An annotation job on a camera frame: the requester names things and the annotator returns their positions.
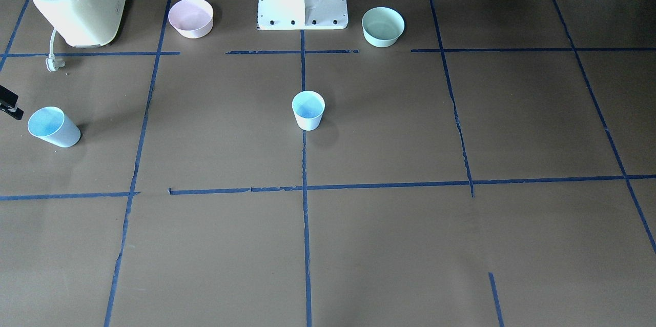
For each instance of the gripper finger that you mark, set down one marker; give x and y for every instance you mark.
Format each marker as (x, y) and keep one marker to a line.
(9, 103)

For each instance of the blue cup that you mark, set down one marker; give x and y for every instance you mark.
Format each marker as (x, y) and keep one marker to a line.
(51, 124)
(308, 108)

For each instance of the cream toaster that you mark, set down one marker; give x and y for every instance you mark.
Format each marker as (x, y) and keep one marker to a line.
(84, 23)

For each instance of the pink bowl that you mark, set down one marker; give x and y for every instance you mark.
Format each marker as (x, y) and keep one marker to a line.
(192, 18)

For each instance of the green bowl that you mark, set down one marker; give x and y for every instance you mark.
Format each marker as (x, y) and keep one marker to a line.
(382, 26)

